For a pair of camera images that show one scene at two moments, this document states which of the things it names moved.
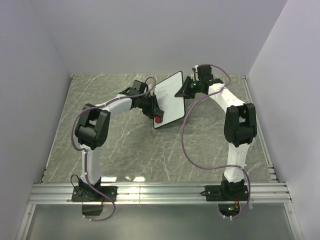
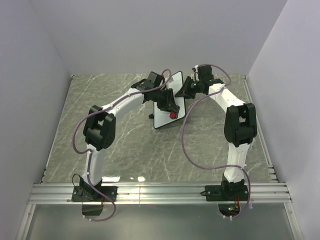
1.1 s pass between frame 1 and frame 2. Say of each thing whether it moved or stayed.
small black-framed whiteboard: stayed
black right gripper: stayed
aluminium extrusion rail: stayed
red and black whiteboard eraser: moved
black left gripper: moved
